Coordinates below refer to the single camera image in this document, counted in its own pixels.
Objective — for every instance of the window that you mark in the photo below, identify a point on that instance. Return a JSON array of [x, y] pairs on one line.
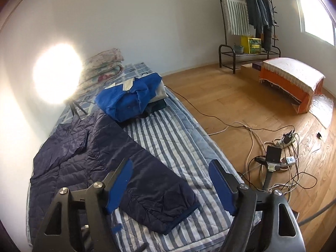
[[315, 20]]

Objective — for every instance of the blue white striped quilt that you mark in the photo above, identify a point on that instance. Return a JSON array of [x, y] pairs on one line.
[[175, 137]]

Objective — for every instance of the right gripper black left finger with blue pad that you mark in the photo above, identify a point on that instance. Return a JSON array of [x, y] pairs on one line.
[[115, 185]]

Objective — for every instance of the orange covered bench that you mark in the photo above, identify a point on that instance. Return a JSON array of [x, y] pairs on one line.
[[298, 79]]

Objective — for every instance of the black light tripod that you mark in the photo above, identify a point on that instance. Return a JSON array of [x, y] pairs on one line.
[[74, 105]]

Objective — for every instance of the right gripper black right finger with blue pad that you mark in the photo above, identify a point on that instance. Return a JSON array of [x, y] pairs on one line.
[[226, 186]]

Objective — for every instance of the blue folded garment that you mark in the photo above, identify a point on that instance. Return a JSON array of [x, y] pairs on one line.
[[128, 99]]

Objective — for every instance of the black clothes rack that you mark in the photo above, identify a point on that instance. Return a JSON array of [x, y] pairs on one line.
[[249, 30]]

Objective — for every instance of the cardboard box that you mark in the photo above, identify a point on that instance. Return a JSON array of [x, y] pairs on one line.
[[251, 71]]

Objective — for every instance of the navy quilted puffer jacket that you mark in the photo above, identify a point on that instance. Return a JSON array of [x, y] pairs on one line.
[[84, 151]]

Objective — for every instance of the small metal bucket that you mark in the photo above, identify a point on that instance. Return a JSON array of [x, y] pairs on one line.
[[238, 49]]

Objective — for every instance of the floral folded blanket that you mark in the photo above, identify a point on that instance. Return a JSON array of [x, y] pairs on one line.
[[100, 64]]

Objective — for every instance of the dark hanging clothes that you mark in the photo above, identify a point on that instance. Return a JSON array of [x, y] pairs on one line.
[[261, 17]]

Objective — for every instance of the yellow crate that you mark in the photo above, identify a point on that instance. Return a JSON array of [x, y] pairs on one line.
[[251, 45]]

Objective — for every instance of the white power strip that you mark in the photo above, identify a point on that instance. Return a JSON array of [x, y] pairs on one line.
[[285, 141]]

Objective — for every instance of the white striped hanging cloth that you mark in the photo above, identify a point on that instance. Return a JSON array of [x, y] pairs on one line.
[[236, 14]]

